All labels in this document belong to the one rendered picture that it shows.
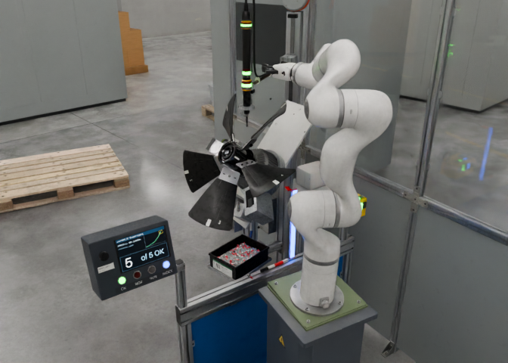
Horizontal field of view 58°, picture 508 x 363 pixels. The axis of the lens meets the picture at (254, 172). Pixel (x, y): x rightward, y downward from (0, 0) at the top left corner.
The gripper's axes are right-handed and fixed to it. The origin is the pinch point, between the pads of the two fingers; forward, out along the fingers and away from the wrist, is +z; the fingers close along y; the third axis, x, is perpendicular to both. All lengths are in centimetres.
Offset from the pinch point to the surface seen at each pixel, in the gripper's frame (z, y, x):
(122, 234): -21, -73, -40
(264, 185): -3.4, -6.0, -48.7
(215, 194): 23, -16, -61
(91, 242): -20, -82, -40
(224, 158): 27, -8, -46
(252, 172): 8.8, -4.3, -47.4
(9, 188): 300, -81, -153
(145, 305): 92, -33, -166
